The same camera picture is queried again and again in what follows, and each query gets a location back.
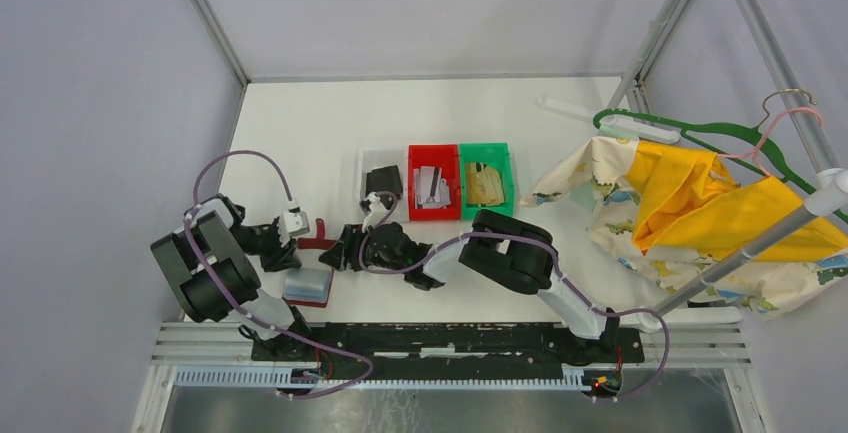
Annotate white cable duct strip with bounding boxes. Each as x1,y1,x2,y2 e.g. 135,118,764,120
174,366,590,393

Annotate black cards in white bin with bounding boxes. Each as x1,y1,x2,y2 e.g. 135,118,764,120
365,165,404,199

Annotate white hanger rack stand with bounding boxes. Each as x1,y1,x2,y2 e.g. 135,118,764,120
536,93,848,332

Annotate pink clothes hanger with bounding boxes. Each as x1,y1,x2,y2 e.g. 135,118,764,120
719,88,823,162

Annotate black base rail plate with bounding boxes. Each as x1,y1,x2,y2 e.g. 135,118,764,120
250,322,645,380

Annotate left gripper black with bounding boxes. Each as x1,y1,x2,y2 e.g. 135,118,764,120
231,220,303,274

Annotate gold cards in green bin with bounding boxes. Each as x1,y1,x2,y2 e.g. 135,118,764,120
464,162,505,207

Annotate white cards in red bin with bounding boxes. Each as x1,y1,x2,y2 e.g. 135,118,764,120
413,165,452,210

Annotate yellow patterned cloth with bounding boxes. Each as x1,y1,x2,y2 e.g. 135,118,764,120
519,135,848,323

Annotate green plastic bin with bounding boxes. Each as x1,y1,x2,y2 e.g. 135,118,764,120
458,143,515,220

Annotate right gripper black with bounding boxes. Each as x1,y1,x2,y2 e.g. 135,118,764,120
319,223,406,275

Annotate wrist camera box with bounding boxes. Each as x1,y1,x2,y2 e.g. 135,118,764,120
362,192,391,231
281,208,310,238

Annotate green clothes hanger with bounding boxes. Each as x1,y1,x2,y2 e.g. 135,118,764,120
592,108,817,194

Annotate red plastic bin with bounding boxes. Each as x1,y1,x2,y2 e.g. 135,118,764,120
407,144,461,222

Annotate red leather card holder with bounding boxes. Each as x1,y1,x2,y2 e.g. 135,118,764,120
282,218,336,309

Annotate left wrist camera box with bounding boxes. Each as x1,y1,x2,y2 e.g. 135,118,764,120
281,208,310,238

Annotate white plastic bin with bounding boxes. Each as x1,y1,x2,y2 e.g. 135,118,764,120
355,146,408,215

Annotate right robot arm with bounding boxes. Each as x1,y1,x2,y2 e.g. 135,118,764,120
319,210,620,361

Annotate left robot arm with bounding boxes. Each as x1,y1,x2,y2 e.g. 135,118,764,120
150,194,314,361

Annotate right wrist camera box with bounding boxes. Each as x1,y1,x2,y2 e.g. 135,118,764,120
362,192,391,231

